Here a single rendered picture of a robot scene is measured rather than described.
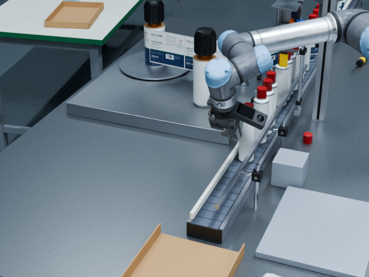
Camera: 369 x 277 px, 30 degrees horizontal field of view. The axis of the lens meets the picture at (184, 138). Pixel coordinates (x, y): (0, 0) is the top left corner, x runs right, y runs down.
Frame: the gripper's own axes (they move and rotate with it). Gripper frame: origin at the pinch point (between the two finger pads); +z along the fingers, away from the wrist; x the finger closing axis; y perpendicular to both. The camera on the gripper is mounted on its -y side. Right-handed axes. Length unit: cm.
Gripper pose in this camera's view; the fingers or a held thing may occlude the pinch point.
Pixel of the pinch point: (240, 137)
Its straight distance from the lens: 217.3
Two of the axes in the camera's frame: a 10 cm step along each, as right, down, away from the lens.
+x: -3.2, 8.3, -4.6
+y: -9.3, -1.8, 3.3
